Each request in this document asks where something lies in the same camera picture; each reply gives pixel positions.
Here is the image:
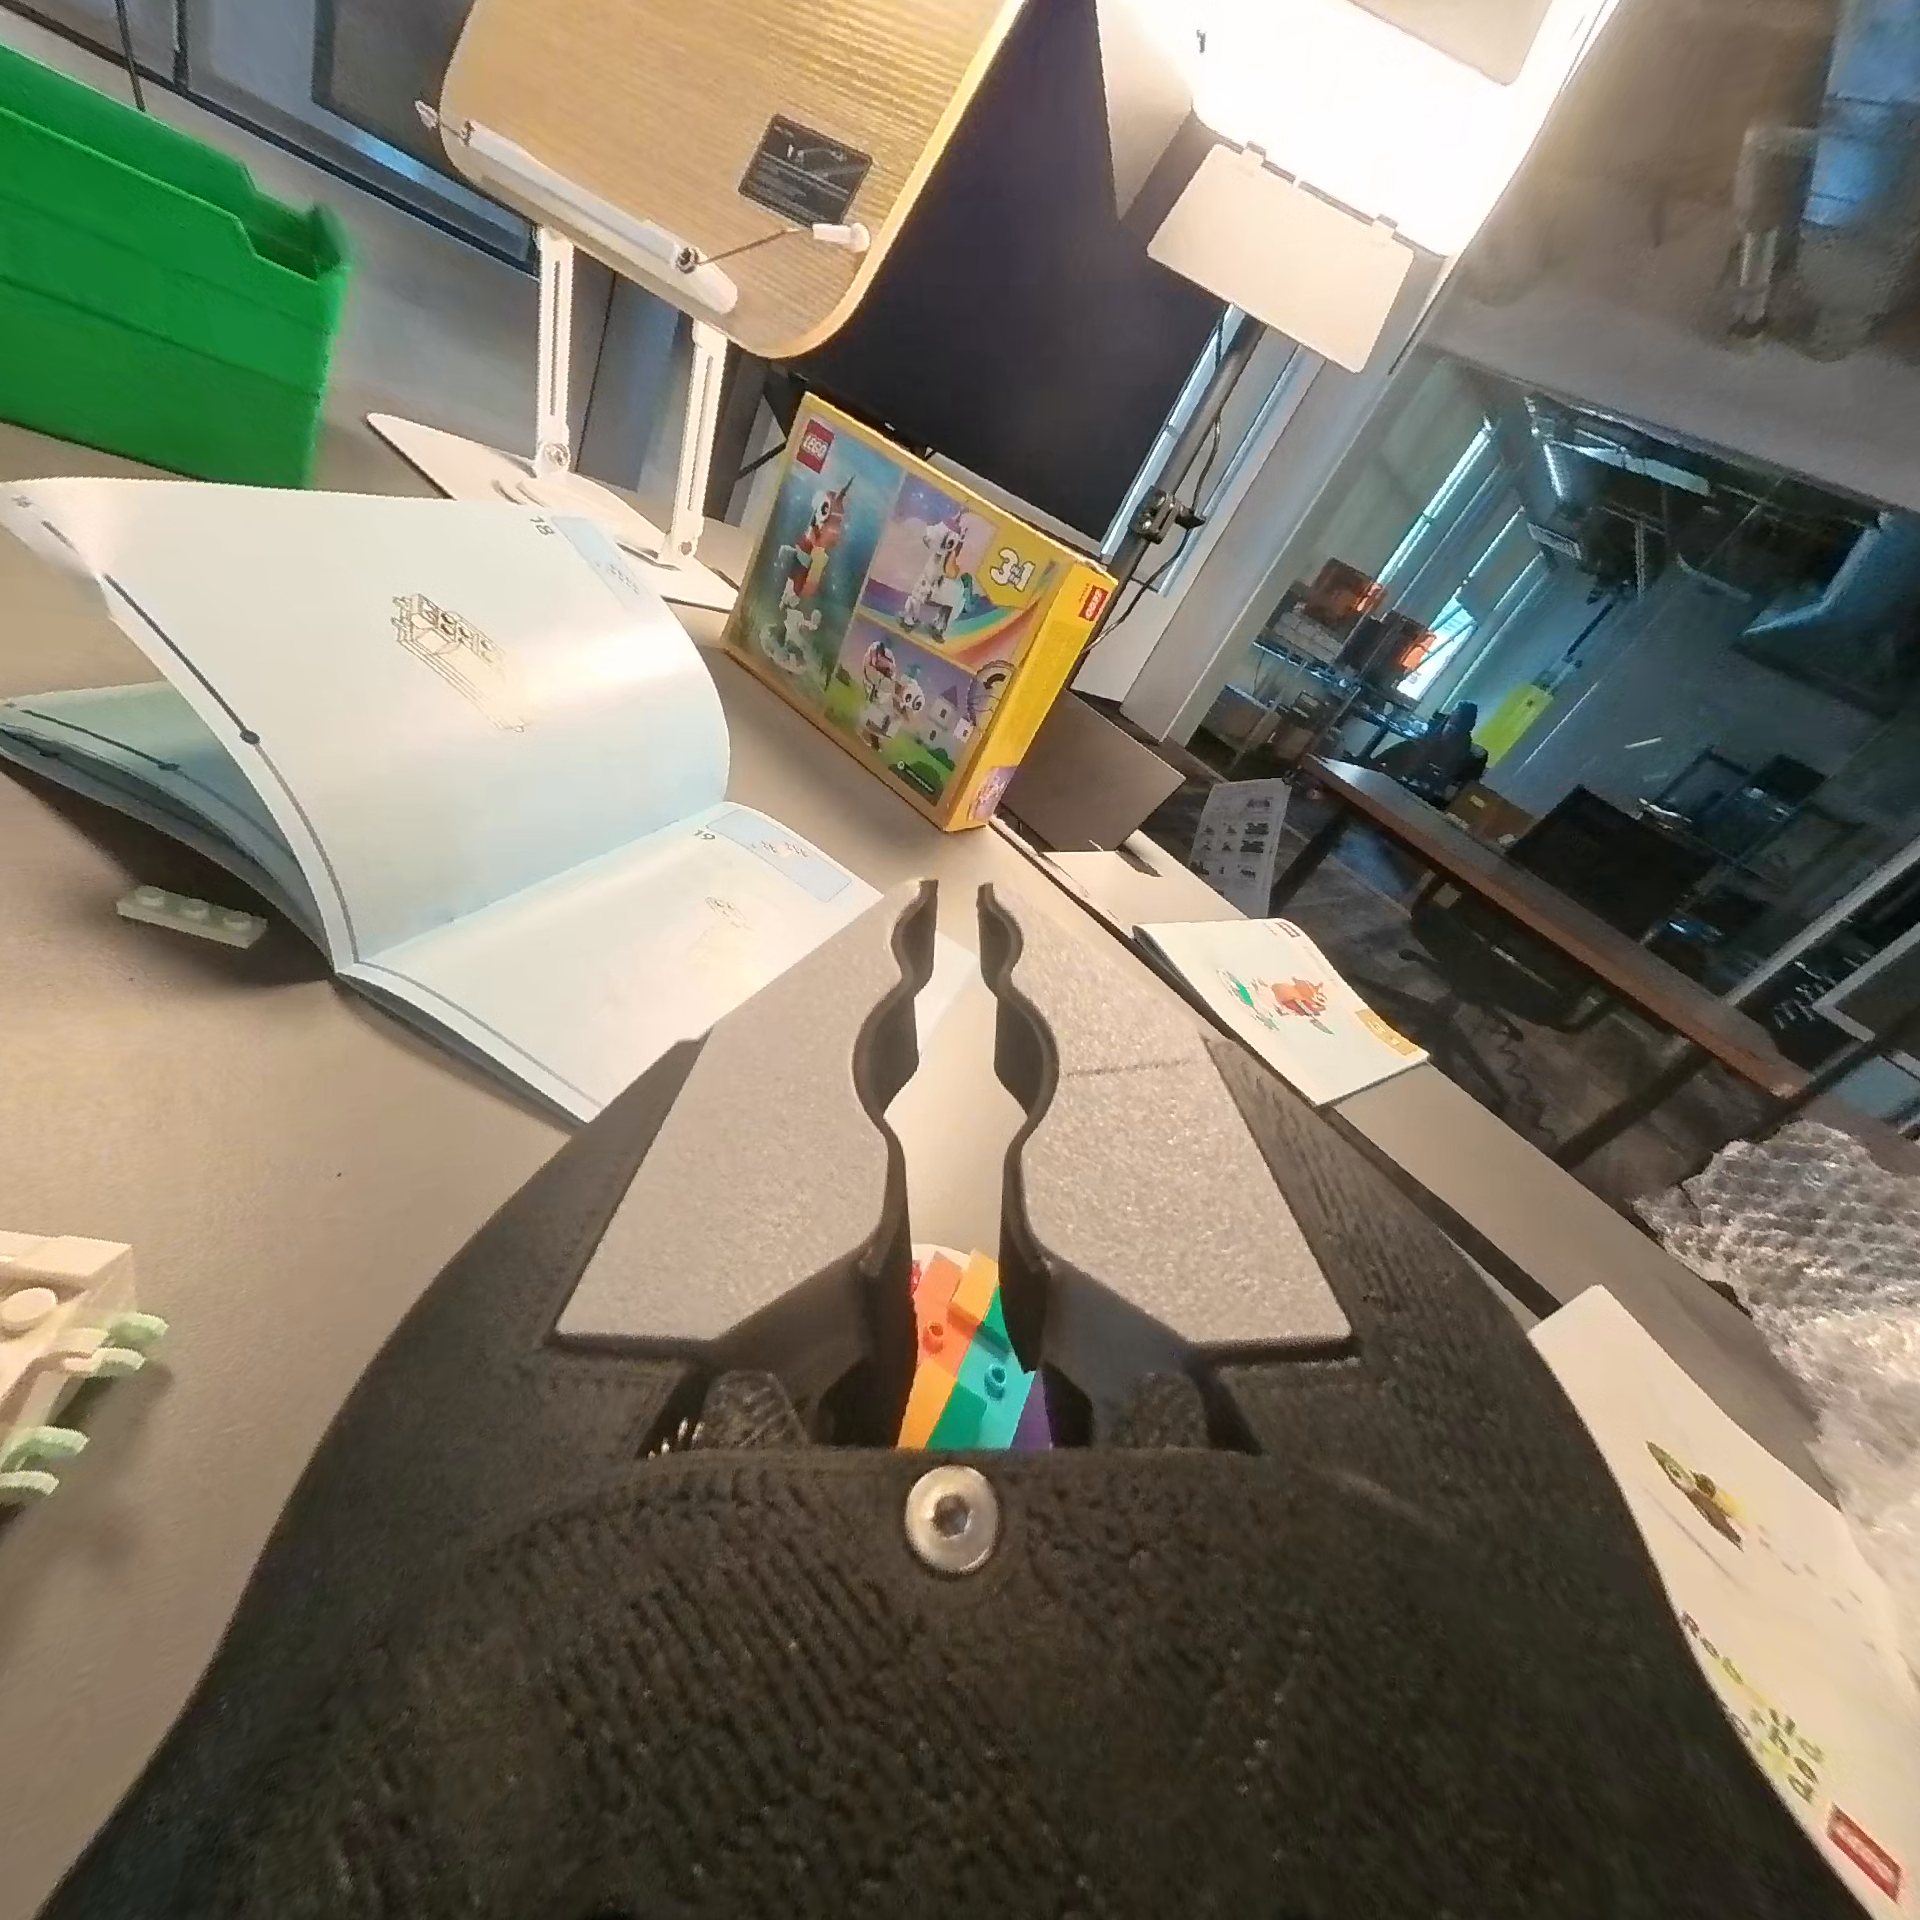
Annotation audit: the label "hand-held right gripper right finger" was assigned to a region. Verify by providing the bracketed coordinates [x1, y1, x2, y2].
[980, 882, 1350, 1359]

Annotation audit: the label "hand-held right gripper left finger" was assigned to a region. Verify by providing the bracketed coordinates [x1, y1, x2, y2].
[553, 878, 938, 1359]

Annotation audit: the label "rainbow coloured lego piece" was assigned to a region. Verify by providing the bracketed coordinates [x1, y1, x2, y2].
[898, 1245, 1076, 1455]

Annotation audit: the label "light blue instruction booklet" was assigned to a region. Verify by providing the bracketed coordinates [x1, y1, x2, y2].
[0, 478, 992, 1126]

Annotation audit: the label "pale grey lego plate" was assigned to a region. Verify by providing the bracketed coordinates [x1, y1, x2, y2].
[117, 882, 267, 948]

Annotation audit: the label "yellow lego box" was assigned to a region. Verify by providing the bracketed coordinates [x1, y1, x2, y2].
[721, 391, 1124, 831]

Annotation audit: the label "white lego build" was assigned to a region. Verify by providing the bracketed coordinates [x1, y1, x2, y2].
[0, 1231, 171, 1510]

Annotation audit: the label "small instruction booklet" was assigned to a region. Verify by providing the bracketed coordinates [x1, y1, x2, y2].
[1133, 920, 1428, 1107]

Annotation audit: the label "standing printed sheet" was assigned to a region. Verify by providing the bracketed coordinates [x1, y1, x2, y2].
[1196, 778, 1293, 920]

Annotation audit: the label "grey laptop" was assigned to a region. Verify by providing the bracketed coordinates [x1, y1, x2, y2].
[998, 692, 1188, 857]

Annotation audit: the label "long wooden table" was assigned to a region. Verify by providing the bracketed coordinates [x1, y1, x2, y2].
[1297, 749, 1818, 1097]

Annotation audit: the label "black office chair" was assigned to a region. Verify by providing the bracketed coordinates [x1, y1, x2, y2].
[1418, 701, 1498, 813]

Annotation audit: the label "clear bubble wrap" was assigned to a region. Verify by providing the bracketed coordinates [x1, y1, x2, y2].
[1638, 1116, 1920, 1503]

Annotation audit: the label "white printed leaflet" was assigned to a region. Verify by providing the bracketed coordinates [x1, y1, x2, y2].
[1529, 1286, 1920, 1920]

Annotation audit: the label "black monitor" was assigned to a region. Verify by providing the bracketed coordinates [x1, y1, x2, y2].
[749, 0, 1232, 527]

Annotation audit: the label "white softbox light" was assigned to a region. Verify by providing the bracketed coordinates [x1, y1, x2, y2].
[1094, 0, 1614, 376]

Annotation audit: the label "green plastic bin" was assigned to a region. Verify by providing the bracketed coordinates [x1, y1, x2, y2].
[0, 44, 354, 488]

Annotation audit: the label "wooden book stand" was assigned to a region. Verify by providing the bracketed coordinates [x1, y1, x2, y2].
[368, 0, 1031, 617]

